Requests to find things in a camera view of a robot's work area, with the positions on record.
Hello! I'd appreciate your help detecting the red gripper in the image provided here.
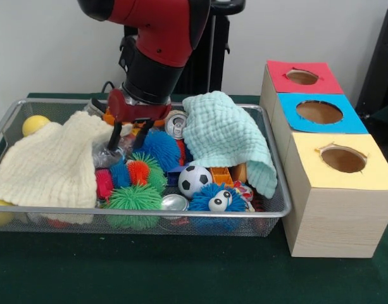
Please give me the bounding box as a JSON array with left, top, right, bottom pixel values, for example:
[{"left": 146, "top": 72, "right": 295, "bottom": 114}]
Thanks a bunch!
[{"left": 106, "top": 88, "right": 173, "bottom": 152}]

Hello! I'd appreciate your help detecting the cream muslin cloth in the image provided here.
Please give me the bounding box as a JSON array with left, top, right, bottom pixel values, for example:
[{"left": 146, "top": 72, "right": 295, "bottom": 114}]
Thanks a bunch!
[{"left": 0, "top": 110, "right": 133, "bottom": 225}]

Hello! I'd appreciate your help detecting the mint muslin cloth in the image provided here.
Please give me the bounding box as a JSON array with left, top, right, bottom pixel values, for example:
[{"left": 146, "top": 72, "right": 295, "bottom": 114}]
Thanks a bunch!
[{"left": 182, "top": 91, "right": 278, "bottom": 200}]

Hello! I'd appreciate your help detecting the wooden box with three holes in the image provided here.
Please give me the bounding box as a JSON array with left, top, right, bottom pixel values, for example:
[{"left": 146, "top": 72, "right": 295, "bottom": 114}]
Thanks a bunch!
[{"left": 259, "top": 60, "right": 388, "bottom": 258}]

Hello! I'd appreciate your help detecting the long orange toy block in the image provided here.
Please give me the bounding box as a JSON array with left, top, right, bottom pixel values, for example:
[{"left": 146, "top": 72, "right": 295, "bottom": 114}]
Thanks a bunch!
[{"left": 103, "top": 107, "right": 166, "bottom": 127}]

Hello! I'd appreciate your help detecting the clear plastic packet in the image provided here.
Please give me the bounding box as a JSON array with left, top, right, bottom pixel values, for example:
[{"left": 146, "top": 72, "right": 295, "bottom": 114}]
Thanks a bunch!
[{"left": 92, "top": 136, "right": 134, "bottom": 168}]

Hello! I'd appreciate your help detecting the blue spiky rubber ball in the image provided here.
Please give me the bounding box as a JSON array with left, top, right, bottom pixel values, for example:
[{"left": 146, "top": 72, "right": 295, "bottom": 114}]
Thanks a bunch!
[{"left": 135, "top": 131, "right": 182, "bottom": 172}]

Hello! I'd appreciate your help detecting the multicoloured spiky caterpillar toy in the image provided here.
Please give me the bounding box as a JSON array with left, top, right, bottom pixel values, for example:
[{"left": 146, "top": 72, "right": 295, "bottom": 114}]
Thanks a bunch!
[{"left": 95, "top": 151, "right": 168, "bottom": 203}]

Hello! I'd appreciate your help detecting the green spiky rubber ball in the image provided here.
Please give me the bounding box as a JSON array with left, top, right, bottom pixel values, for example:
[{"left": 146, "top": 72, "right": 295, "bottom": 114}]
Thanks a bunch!
[{"left": 103, "top": 185, "right": 165, "bottom": 229}]

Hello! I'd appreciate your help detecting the black and white soccer ball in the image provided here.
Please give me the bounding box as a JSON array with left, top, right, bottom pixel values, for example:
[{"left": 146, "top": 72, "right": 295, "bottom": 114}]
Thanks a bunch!
[{"left": 177, "top": 164, "right": 213, "bottom": 200}]

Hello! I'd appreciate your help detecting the small yellow ball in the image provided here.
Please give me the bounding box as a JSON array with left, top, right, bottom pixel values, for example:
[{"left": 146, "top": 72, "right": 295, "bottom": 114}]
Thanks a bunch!
[{"left": 22, "top": 115, "right": 51, "bottom": 137}]

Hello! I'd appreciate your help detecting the blue spiky ball with eyes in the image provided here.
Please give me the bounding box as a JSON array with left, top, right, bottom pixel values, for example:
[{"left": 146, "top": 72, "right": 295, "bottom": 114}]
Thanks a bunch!
[{"left": 187, "top": 182, "right": 249, "bottom": 231}]

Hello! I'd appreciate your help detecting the dark green tablecloth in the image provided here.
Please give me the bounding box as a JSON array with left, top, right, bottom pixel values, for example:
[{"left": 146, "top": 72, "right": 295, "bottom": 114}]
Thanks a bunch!
[{"left": 0, "top": 92, "right": 388, "bottom": 304}]

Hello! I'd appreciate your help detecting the black equipment case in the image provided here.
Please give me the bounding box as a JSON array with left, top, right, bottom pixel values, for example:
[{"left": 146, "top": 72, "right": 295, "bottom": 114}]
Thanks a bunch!
[{"left": 354, "top": 4, "right": 388, "bottom": 118}]

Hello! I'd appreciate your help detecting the black cable loop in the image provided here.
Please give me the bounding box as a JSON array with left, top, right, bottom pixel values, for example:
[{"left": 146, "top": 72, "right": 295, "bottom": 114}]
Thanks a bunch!
[{"left": 101, "top": 80, "right": 123, "bottom": 93}]

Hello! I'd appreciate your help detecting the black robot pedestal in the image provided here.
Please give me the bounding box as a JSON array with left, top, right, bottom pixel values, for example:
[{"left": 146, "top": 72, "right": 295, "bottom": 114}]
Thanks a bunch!
[{"left": 119, "top": 0, "right": 247, "bottom": 95}]

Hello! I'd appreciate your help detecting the silver wire mesh bin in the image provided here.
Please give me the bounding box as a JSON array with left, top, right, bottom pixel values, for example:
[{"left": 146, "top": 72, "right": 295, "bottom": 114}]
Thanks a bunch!
[{"left": 0, "top": 98, "right": 292, "bottom": 238}]

